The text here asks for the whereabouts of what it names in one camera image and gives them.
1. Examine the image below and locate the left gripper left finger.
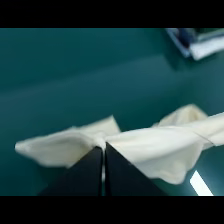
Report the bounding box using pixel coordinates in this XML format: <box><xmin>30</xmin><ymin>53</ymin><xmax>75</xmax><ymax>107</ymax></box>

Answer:
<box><xmin>39</xmin><ymin>146</ymin><xmax>104</xmax><ymax>197</ymax></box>

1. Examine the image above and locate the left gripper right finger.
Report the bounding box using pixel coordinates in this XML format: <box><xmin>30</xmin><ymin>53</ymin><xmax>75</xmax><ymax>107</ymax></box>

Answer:
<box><xmin>104</xmin><ymin>142</ymin><xmax>168</xmax><ymax>197</ymax></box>

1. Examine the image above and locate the cream garment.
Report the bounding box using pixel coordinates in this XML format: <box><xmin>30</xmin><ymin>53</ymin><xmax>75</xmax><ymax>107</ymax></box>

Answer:
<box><xmin>14</xmin><ymin>103</ymin><xmax>224</xmax><ymax>186</ymax></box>

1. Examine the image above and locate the white garment with purple edge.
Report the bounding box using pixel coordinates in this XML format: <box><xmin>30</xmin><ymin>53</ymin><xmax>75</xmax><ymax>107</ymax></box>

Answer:
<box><xmin>165</xmin><ymin>28</ymin><xmax>224</xmax><ymax>62</ymax></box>

